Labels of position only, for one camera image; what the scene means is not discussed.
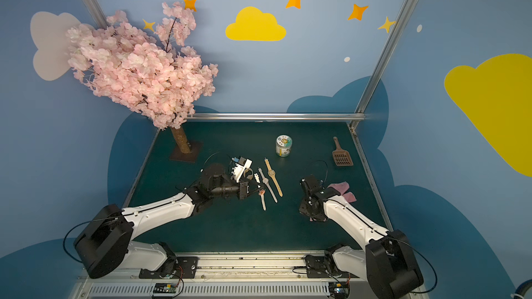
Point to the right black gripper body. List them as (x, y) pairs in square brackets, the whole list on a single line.
[(308, 208)]

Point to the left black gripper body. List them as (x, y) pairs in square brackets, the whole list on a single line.
[(244, 189)]

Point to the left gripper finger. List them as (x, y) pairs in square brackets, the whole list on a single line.
[(253, 194), (253, 186)]

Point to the white strap watch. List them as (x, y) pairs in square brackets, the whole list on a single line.
[(261, 191), (265, 181)]

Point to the gold strap watch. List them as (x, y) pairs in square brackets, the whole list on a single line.
[(272, 175)]

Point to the pink cloth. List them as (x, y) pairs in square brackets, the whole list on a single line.
[(343, 189)]

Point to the cream looped watch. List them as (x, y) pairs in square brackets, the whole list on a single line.
[(249, 174)]

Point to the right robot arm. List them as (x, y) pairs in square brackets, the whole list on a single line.
[(385, 258)]

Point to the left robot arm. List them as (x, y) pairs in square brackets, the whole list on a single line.
[(108, 241)]

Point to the brown litter scoop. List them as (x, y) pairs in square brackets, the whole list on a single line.
[(341, 157)]

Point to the jar with sunflower lid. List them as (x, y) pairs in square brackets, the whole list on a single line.
[(283, 145)]

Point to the right circuit board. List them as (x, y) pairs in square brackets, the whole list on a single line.
[(338, 290)]

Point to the circuit board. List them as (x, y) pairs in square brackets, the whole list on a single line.
[(338, 290), (165, 290)]

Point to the left circuit board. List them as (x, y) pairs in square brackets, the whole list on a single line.
[(165, 290)]

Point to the pink blossom tree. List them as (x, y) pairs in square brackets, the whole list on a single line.
[(156, 75)]

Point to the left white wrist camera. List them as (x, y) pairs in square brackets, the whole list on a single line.
[(241, 165)]

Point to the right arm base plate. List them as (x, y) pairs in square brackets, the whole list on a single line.
[(323, 267)]

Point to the back aluminium frame bar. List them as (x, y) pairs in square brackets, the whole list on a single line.
[(275, 117)]

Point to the brown tree base plate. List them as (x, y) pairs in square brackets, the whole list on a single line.
[(195, 148)]

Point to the aluminium front rail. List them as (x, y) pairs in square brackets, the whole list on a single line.
[(273, 274)]

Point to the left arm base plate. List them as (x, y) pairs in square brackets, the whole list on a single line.
[(183, 268)]

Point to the right aluminium frame post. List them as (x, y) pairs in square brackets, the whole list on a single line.
[(402, 21)]

